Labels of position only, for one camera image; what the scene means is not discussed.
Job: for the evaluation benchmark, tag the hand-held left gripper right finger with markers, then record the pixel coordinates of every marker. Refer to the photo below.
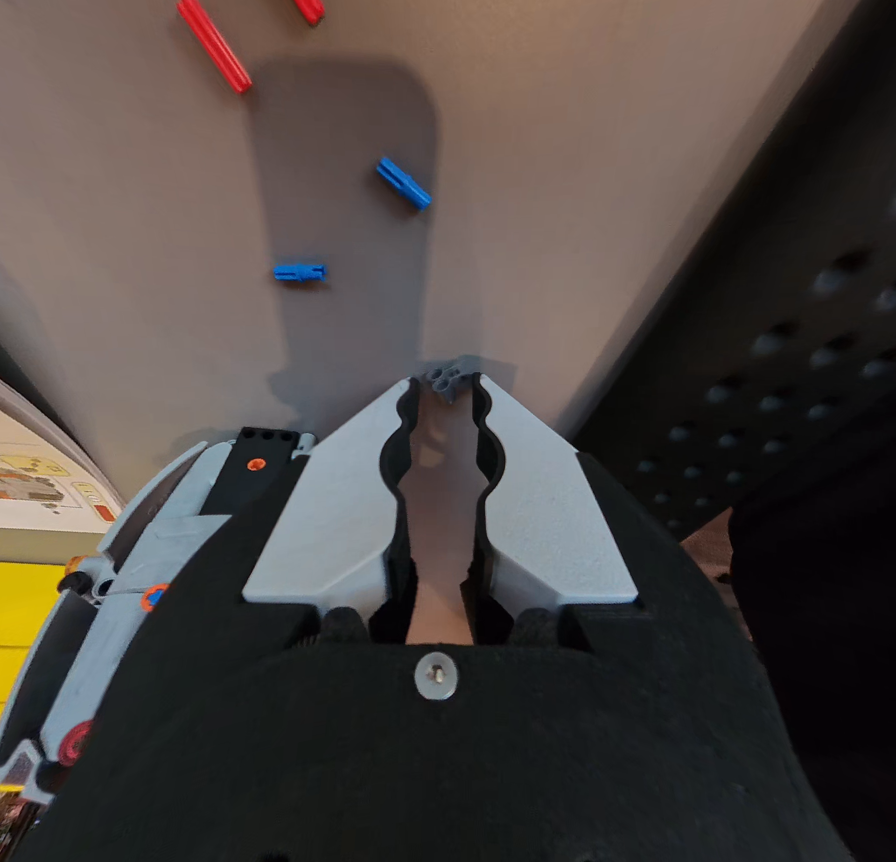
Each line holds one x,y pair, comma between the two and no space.
560,526

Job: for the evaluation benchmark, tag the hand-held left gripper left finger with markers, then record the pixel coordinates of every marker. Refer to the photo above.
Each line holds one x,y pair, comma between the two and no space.
322,526

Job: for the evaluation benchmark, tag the dark grey pin connector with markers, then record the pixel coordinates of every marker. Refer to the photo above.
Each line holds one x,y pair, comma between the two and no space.
448,379

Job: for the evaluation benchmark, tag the yellow plastic bin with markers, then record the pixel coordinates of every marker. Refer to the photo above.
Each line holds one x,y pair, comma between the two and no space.
24,617

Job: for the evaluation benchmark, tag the grey desk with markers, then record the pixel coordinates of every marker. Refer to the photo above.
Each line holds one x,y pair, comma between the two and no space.
560,106

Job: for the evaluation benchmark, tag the partly built robot model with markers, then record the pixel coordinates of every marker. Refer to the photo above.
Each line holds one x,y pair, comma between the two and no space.
161,533

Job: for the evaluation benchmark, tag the blue axle pin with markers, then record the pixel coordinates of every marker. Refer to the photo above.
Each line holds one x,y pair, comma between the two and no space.
299,272
404,183

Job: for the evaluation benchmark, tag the open instruction booklet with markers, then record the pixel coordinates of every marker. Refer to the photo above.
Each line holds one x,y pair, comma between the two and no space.
28,484

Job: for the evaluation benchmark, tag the black perforated pad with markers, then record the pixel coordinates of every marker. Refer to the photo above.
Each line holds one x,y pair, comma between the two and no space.
770,316

